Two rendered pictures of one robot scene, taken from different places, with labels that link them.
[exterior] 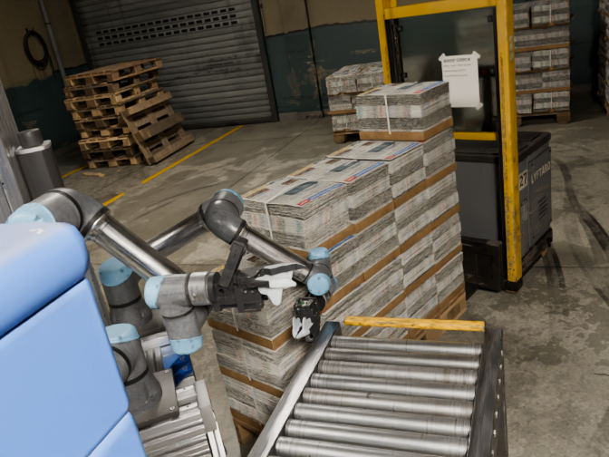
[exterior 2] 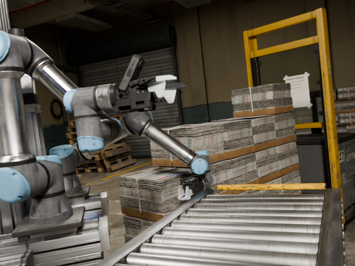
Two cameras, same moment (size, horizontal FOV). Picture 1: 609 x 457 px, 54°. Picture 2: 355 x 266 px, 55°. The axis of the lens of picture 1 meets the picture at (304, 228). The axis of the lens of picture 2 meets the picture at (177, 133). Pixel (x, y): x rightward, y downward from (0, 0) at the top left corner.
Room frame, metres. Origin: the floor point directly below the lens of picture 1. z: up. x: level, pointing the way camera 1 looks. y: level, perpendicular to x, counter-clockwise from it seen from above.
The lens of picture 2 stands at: (0.19, 0.03, 1.14)
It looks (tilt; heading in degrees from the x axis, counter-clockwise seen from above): 3 degrees down; 2
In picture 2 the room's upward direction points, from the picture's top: 6 degrees counter-clockwise
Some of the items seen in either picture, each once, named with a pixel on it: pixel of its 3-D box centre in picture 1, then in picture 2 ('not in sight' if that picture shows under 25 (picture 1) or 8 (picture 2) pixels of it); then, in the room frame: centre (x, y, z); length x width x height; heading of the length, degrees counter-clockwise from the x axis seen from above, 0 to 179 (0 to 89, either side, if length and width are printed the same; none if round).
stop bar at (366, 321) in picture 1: (411, 323); (268, 187); (1.57, -0.28, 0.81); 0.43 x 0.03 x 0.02; 66
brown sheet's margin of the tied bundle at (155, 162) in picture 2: not in sight; (176, 158); (2.40, 0.11, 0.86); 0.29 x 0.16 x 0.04; 136
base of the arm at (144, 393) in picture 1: (130, 384); (49, 204); (1.42, 0.55, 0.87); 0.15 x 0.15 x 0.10
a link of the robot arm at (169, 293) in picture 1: (172, 292); (84, 101); (1.23, 0.32, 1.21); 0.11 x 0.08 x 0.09; 78
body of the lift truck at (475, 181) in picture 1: (483, 200); (314, 176); (3.52, -1.16, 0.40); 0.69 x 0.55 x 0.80; 45
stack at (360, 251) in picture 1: (337, 310); (213, 221); (2.43, -0.08, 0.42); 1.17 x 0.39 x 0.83; 135
